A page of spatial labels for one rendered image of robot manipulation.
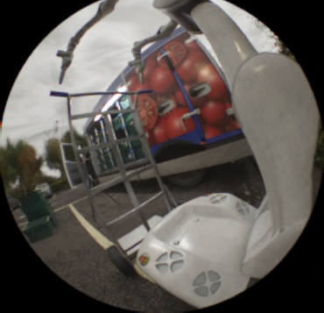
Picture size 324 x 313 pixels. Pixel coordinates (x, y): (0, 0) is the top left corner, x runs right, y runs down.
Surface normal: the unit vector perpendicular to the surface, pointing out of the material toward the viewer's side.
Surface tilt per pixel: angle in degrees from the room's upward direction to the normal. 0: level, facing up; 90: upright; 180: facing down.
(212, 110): 90
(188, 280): 38
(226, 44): 90
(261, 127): 92
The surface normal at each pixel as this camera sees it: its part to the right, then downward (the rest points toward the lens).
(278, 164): -0.75, 0.29
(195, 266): 0.15, -0.88
